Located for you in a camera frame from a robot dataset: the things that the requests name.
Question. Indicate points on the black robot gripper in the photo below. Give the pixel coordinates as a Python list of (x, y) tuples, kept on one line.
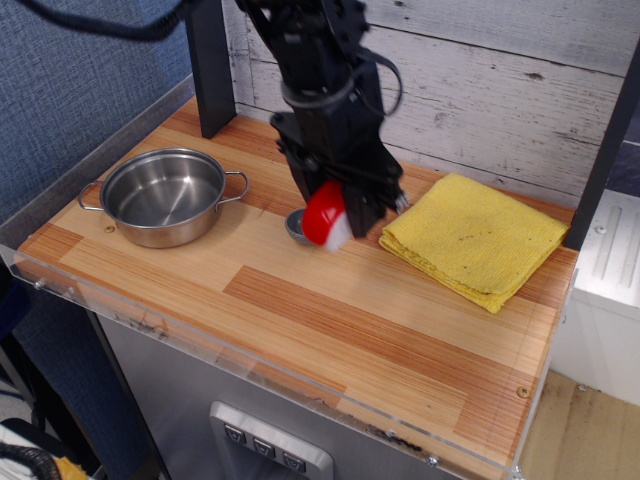
[(342, 142)]

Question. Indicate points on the red and white sushi toy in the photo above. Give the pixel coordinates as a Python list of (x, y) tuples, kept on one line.
[(325, 222)]

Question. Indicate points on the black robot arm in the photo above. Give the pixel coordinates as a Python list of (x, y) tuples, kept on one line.
[(331, 84)]

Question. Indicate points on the blue and grey scoop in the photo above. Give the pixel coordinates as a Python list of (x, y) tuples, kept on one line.
[(293, 225)]

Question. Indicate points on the folded yellow cloth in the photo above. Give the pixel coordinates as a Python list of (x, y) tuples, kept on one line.
[(476, 241)]

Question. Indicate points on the stainless steel pot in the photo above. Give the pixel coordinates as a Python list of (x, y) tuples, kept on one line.
[(165, 198)]

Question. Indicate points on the clear acrylic table guard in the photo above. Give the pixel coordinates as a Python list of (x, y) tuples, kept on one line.
[(358, 335)]

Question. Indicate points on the silver control panel with buttons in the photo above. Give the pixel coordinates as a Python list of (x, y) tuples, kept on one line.
[(233, 427)]

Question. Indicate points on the white cabinet at right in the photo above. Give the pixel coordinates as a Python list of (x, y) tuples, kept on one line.
[(597, 343)]

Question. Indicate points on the yellow object bottom left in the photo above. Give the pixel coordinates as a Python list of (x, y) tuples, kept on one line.
[(69, 470)]

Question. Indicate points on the black right vertical post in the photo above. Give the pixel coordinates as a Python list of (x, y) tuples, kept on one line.
[(612, 140)]

